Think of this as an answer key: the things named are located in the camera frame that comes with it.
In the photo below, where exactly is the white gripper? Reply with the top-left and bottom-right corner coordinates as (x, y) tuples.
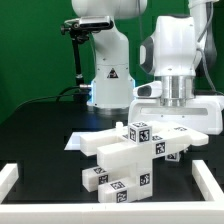
(128, 95), (224, 135)

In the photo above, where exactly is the rear camera on stand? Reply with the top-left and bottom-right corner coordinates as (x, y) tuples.
(60, 16), (114, 85)

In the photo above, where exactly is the white tag cube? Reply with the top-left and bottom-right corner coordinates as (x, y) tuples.
(128, 121), (152, 144)
(165, 152), (181, 162)

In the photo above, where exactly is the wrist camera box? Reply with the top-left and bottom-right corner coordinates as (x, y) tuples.
(133, 81), (162, 99)

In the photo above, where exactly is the white chair seat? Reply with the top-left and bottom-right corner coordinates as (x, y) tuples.
(96, 156), (155, 201)

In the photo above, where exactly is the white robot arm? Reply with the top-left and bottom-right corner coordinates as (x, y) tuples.
(88, 0), (224, 134)

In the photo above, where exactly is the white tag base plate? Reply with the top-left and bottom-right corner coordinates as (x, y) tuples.
(64, 132), (110, 151)

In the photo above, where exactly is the white U-shaped fence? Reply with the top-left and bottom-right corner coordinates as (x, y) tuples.
(0, 160), (224, 224)

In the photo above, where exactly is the black cable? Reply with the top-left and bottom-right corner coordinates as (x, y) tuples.
(13, 85), (91, 113)

